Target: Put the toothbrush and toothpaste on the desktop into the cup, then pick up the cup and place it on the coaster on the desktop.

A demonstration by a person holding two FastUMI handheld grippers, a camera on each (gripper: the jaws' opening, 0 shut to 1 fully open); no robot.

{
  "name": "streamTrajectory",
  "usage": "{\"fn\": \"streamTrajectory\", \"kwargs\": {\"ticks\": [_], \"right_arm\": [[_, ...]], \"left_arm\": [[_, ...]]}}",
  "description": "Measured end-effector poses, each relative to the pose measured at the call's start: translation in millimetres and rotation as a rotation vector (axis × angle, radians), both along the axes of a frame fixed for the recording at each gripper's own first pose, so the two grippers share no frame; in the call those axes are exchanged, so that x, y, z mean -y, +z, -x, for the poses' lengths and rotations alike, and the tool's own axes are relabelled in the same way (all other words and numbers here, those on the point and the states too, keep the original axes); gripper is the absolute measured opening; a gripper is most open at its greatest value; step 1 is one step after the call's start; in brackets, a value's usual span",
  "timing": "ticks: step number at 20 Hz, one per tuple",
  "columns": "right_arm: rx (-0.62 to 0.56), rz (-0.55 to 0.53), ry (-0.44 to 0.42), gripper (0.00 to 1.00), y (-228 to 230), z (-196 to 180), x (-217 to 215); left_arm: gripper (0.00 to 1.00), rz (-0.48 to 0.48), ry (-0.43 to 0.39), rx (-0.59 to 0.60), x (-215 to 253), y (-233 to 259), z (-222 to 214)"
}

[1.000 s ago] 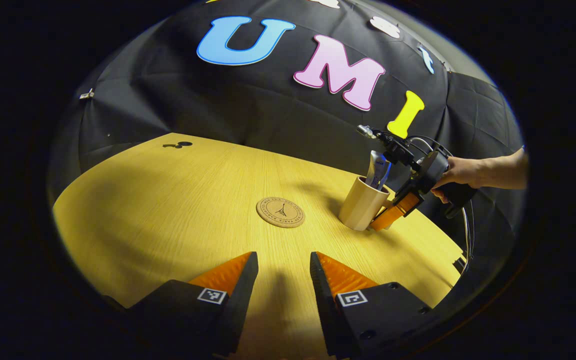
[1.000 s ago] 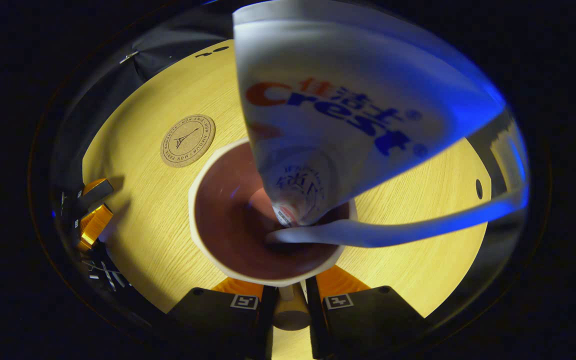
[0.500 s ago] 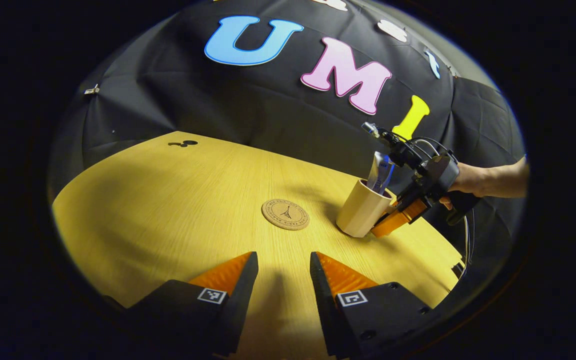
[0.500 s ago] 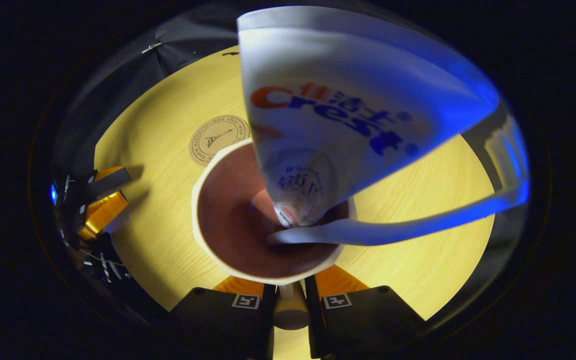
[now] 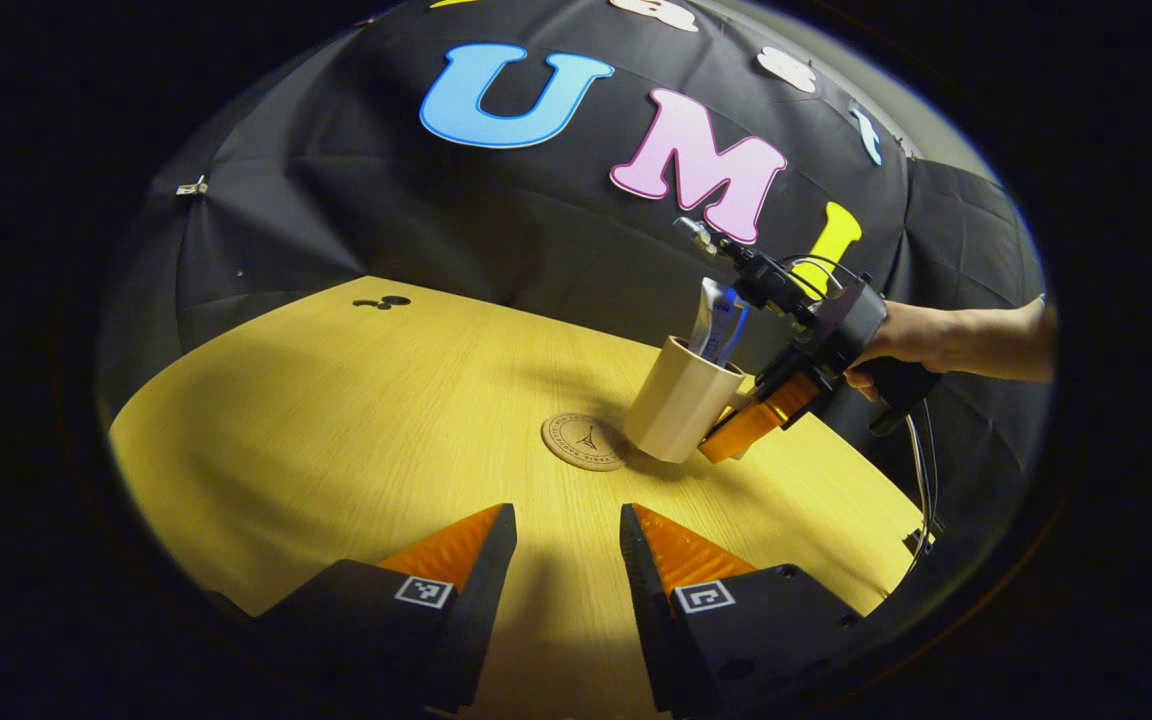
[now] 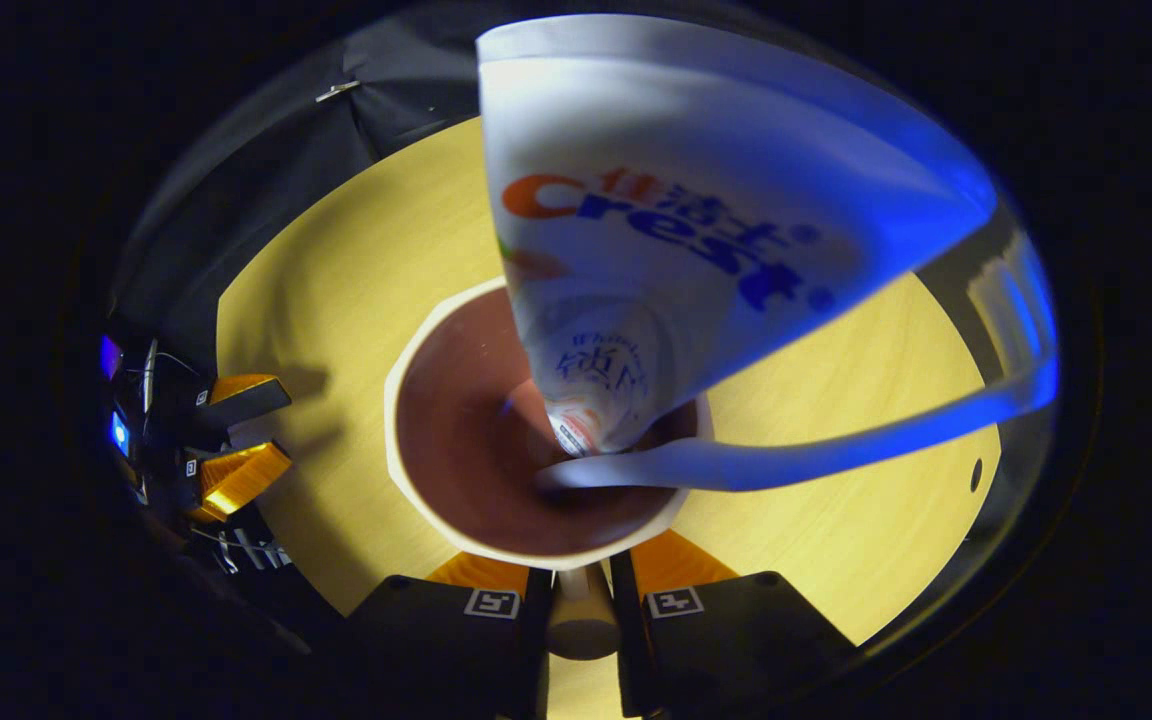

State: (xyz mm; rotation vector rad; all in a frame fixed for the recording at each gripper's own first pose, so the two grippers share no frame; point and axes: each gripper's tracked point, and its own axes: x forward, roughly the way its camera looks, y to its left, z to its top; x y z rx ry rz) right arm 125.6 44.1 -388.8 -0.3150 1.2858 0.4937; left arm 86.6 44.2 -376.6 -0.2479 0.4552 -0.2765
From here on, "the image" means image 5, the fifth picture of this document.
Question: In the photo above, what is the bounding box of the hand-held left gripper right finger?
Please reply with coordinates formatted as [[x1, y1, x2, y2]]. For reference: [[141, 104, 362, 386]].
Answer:
[[619, 503, 872, 720]]

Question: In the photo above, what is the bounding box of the beige cup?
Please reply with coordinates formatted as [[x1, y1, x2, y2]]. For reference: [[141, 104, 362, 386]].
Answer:
[[623, 335, 752, 464]]

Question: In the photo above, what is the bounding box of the white toothpaste tube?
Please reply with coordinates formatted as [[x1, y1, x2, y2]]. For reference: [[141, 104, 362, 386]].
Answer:
[[688, 278, 729, 359]]

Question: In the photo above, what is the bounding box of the thin grey gripper cable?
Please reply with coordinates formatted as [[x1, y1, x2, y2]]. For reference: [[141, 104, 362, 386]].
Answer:
[[901, 398, 942, 549]]

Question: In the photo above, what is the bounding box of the round cork coaster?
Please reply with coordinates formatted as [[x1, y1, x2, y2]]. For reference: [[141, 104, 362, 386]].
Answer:
[[540, 412, 629, 472]]

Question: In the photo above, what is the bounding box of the black backdrop cloth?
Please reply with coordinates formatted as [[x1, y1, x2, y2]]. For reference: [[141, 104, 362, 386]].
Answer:
[[96, 0, 1047, 521]]

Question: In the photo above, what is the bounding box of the white and blue toothbrush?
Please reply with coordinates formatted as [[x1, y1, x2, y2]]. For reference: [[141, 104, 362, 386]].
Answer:
[[712, 290, 750, 367]]

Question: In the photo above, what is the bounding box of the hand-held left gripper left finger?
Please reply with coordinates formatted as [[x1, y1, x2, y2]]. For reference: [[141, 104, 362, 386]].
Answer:
[[252, 503, 520, 715]]

